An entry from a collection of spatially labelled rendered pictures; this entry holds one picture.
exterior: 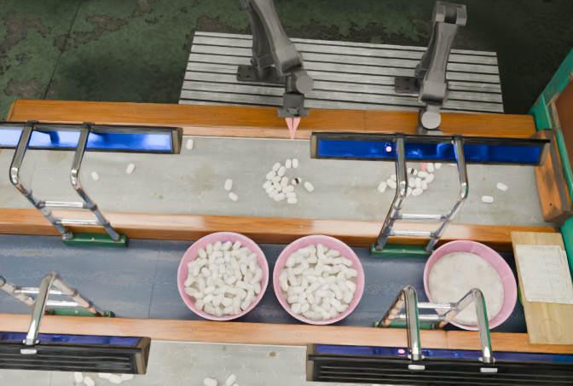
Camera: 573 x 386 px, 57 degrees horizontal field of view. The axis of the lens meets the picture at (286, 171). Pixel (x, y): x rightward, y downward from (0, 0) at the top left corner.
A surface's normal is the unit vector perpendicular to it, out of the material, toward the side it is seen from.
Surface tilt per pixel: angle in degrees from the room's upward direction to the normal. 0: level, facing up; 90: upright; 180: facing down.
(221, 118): 0
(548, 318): 0
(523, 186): 0
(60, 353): 58
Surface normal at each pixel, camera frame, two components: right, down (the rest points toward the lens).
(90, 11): 0.00, -0.47
